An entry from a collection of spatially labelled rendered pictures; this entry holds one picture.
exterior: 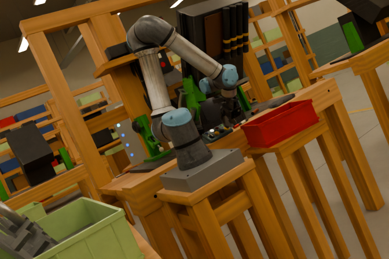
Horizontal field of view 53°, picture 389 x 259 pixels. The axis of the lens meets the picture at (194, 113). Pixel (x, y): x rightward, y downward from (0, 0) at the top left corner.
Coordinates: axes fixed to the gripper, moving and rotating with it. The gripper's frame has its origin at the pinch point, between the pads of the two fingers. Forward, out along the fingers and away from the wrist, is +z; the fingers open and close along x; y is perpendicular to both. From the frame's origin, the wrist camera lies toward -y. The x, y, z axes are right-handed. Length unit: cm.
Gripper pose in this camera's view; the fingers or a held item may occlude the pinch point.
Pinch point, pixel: (226, 125)
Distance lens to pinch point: 204.5
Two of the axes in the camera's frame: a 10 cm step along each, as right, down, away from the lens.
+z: 0.6, 8.3, 5.5
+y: 6.2, 4.0, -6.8
